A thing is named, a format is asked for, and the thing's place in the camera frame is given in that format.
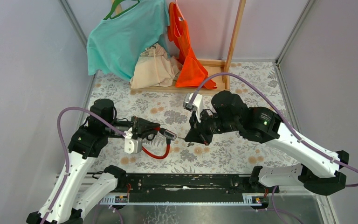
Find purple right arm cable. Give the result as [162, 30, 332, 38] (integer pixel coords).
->
[188, 72, 358, 224]

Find aluminium frame rail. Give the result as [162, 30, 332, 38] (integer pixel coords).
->
[53, 175, 330, 206]

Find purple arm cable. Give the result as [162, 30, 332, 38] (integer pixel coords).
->
[188, 72, 358, 224]
[40, 107, 127, 224]

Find black headed key bunch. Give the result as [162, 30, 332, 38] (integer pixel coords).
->
[177, 136, 194, 147]

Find red cable lock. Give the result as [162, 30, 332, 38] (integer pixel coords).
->
[142, 127, 178, 160]

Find beige cloth bag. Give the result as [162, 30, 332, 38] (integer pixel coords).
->
[130, 43, 182, 89]

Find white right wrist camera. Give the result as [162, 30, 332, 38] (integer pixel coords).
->
[183, 93, 204, 123]

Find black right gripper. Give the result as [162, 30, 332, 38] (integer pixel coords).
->
[185, 106, 239, 146]

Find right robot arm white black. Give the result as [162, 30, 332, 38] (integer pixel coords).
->
[183, 91, 349, 196]

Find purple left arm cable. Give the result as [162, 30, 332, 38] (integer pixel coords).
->
[40, 107, 127, 224]

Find orange garment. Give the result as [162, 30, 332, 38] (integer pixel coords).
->
[167, 2, 208, 88]

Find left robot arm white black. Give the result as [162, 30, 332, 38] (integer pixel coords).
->
[26, 99, 160, 224]

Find green clothes hanger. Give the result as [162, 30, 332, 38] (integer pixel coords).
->
[103, 0, 141, 21]

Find teal t-shirt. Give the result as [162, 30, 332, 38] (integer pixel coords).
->
[86, 0, 169, 81]

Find wooden clothes rack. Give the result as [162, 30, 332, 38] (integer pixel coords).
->
[111, 0, 247, 97]

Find black padlock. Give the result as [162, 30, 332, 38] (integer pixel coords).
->
[146, 133, 156, 141]

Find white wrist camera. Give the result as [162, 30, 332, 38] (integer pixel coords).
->
[124, 131, 142, 154]
[183, 93, 204, 123]

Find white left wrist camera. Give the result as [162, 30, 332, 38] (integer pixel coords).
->
[124, 131, 142, 154]

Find floral table mat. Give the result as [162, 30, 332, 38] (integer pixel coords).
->
[69, 62, 305, 175]

